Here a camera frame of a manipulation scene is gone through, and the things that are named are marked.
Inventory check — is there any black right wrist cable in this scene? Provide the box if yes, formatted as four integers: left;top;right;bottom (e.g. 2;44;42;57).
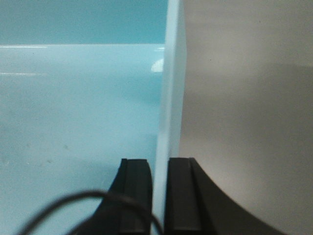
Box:
18;190;163;235

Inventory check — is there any light blue plastic bin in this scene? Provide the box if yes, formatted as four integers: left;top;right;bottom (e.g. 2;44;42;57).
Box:
0;0;186;235

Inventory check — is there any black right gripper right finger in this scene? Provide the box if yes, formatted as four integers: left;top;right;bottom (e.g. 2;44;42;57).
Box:
164;158;281;235

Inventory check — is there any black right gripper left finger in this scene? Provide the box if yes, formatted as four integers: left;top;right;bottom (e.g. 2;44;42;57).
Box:
80;159;153;235

